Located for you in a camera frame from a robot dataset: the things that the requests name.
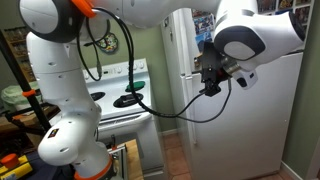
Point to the aluminium frame rail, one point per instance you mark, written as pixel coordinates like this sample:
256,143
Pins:
120,156

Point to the white fridge door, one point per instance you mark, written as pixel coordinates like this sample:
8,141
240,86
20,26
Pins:
250,133

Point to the yellow emergency stop box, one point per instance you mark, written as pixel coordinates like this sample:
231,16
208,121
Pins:
18,170

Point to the large black stove burner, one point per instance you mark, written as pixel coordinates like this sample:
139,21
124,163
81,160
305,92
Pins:
121,101

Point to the small black red tool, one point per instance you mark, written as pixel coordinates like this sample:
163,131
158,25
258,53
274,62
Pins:
113,140

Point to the white electric stove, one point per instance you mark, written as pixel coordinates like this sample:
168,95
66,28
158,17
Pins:
113,111

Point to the colourful decorative wall plate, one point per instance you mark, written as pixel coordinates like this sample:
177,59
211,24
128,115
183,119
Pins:
111,45

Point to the crowd scene photo magnet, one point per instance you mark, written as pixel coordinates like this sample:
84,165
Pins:
201,13

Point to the dark red photo magnet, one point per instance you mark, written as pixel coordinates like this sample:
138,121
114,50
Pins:
302,14

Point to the brown gold photo magnet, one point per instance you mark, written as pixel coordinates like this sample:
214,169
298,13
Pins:
285,3

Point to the bin with green bag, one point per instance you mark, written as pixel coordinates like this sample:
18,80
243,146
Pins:
15,96

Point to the dark blue bag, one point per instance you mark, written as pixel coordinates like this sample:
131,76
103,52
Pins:
43,168

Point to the black tripod pole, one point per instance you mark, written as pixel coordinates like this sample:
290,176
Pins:
16,70

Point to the small black stove burner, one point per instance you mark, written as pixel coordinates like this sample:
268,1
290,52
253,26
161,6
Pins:
97,96

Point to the wooden table top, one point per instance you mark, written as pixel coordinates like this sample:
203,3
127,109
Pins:
135,160

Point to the orange pole clamp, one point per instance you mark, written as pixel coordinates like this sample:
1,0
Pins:
29,93

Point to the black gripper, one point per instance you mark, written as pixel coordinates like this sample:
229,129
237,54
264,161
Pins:
218,68

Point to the blue white landscape magnet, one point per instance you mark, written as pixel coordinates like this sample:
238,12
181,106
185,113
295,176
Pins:
201,40

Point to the blue sky photo magnet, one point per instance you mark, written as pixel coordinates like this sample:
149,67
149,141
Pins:
283,11

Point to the green spoon rest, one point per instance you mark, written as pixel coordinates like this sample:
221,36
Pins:
138,85

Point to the white stove knob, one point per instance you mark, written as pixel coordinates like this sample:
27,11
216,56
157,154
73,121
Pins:
135,66
142,64

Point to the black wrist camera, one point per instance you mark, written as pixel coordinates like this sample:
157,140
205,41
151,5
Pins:
210,89

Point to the dark bottle opener magnet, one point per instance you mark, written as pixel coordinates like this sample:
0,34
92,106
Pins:
197,61

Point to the red emergency stop button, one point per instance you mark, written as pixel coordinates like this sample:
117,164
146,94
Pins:
10,160

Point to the dark brown photo magnet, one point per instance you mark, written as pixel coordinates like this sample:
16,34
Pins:
266,5

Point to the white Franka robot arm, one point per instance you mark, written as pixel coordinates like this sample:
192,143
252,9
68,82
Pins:
66,100

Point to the narrow dark photo magnet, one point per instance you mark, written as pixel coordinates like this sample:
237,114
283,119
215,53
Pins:
303,1

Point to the wooden spice rack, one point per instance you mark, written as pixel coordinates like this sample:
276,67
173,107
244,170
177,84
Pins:
16,50

